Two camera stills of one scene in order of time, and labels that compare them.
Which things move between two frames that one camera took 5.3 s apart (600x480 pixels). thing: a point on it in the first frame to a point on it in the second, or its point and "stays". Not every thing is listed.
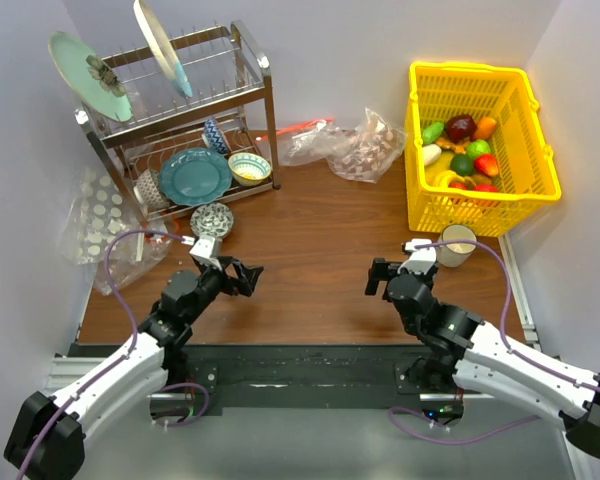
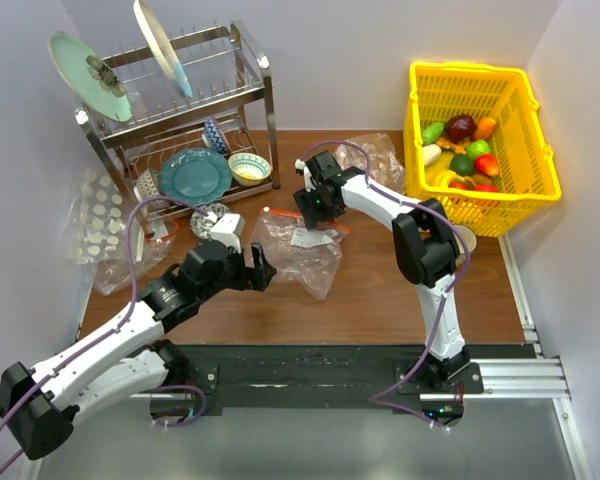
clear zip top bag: [304, 142] to [299, 256]
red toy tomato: [486, 187] stays
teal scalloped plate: [194, 176] stays
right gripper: [380, 271] to [306, 200]
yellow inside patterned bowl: [249, 168] stays
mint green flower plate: [90, 76] stays
